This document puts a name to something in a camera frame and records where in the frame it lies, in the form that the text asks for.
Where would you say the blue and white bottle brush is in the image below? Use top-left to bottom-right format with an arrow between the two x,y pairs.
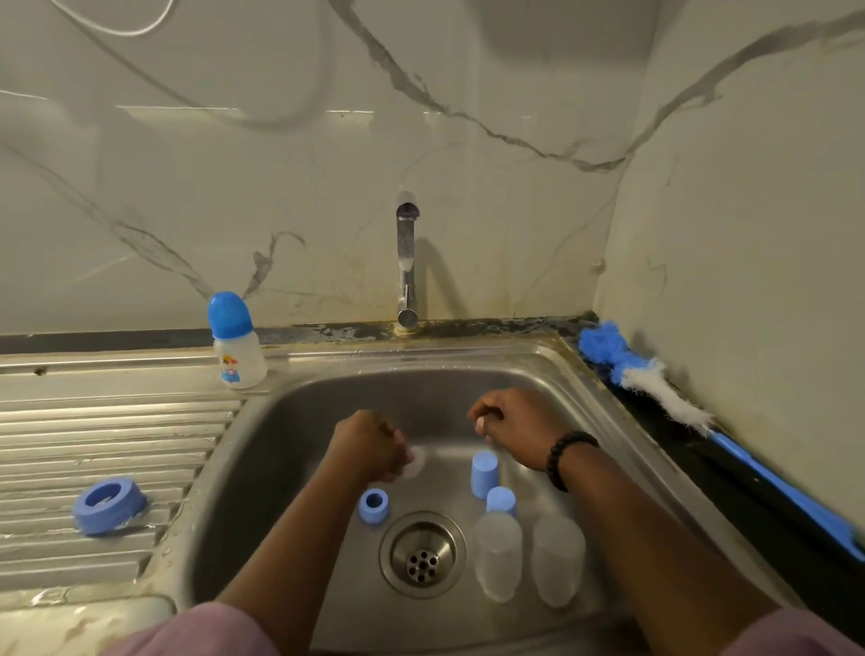
577,319 -> 865,562

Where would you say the person's right hand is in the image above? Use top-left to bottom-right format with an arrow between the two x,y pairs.
466,387 -> 576,472

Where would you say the black bead bracelet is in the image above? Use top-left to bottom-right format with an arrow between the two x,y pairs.
544,430 -> 603,494

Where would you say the person's left forearm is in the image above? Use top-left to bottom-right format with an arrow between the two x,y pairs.
216,466 -> 373,656

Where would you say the translucent bottle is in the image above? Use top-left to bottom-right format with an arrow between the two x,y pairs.
530,511 -> 589,610
471,511 -> 526,605

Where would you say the translucent bottle front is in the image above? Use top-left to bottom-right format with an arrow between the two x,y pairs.
530,511 -> 589,610

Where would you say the metal sink drain strainer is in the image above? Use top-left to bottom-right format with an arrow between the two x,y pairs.
378,509 -> 469,599

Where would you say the pink shirt sleeve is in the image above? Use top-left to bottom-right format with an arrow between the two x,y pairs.
719,606 -> 865,656
101,601 -> 281,656

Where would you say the white cable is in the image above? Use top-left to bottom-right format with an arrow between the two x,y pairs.
51,0 -> 180,38

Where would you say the person's left hand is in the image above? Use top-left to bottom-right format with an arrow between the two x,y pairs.
322,408 -> 416,491

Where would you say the chrome sink faucet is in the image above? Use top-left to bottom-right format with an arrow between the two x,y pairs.
393,192 -> 423,334

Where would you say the person's right forearm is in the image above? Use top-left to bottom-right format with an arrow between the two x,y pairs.
557,443 -> 799,656

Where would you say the stainless steel sink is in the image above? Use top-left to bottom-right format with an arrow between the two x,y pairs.
0,335 -> 813,656

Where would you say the cartoon print baby bottle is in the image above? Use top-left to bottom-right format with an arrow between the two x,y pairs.
206,290 -> 269,392

